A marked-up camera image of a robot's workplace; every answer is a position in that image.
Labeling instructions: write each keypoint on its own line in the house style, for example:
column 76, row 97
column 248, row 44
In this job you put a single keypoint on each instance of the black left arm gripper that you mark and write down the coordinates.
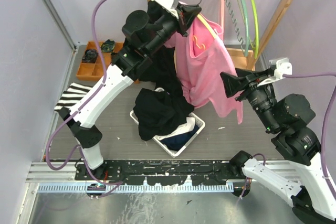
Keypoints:
column 187, row 14

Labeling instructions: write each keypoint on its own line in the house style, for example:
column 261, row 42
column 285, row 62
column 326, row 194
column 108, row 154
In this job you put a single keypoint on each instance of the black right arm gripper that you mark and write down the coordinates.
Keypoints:
column 231, row 83

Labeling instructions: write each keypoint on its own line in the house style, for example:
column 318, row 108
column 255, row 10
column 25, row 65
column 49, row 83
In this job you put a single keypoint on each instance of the yellow hanger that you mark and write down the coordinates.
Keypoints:
column 206, row 24

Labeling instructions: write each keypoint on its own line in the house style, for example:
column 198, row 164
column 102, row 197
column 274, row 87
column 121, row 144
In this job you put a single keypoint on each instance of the pink t shirt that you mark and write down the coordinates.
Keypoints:
column 199, row 61

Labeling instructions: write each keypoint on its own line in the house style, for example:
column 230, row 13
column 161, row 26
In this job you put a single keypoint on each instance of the mint green hanger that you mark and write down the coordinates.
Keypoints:
column 243, row 39

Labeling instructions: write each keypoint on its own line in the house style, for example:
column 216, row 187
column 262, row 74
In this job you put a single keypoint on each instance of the pink hanger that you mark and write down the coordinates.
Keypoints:
column 221, row 12

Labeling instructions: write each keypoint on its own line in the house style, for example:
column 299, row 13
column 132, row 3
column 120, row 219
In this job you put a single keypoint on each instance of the white t shirt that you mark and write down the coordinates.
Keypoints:
column 181, row 129

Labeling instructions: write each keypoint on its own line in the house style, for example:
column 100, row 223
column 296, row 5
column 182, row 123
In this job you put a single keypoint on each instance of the lime green hanger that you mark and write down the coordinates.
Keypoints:
column 255, row 43

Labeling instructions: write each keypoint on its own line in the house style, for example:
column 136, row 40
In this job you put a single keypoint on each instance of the black printed t shirt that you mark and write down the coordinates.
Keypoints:
column 162, row 71

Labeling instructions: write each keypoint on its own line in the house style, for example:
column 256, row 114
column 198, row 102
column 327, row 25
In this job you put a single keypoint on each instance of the plain black t shirt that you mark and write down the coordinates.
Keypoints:
column 162, row 100

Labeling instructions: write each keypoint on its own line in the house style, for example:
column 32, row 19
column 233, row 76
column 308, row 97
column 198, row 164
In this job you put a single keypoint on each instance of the navy blue t shirt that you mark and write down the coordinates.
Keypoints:
column 176, row 142

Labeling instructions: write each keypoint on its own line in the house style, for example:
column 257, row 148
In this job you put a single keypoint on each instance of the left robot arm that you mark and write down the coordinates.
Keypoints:
column 145, row 38

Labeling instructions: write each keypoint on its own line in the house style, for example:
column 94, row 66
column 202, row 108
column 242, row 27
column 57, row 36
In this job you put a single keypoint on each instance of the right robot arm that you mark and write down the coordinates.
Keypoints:
column 287, row 120

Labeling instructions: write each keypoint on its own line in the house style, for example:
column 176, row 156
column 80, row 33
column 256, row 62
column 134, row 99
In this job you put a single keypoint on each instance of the white perforated plastic basket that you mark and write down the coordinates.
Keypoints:
column 194, row 134

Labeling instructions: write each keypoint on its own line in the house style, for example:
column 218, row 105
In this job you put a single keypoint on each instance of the rolled dark sock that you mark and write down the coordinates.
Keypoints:
column 108, row 46
column 90, row 56

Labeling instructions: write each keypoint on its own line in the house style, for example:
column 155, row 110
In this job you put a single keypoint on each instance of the orange wooden compartment tray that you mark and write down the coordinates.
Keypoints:
column 93, row 70

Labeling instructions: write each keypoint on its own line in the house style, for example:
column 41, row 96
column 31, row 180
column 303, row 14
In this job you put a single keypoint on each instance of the black white striped cloth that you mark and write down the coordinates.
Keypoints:
column 74, row 93

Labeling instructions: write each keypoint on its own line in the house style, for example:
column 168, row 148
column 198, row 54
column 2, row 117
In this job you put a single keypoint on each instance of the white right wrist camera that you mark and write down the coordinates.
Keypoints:
column 279, row 67

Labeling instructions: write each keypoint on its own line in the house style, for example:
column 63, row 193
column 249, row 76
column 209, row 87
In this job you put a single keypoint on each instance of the grey slotted cable duct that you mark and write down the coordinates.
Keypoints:
column 93, row 188

